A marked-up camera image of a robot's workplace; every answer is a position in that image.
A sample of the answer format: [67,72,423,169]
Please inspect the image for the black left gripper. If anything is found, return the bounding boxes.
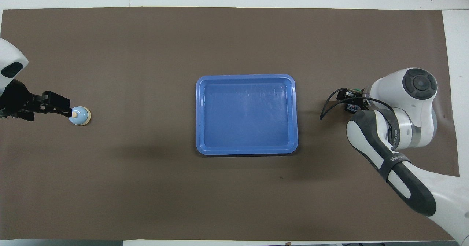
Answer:
[0,79,73,122]

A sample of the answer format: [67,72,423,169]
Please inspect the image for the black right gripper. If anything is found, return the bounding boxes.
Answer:
[336,88,369,107]

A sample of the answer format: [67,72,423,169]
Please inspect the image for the light blue desk bell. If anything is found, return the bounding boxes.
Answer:
[69,107,91,126]

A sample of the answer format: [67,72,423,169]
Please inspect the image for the blue plastic tray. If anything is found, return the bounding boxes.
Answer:
[195,74,299,156]

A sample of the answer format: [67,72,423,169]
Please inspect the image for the brown table mat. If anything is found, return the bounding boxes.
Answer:
[0,7,468,241]

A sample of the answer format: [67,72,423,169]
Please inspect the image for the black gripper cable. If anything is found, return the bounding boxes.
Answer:
[320,88,396,136]

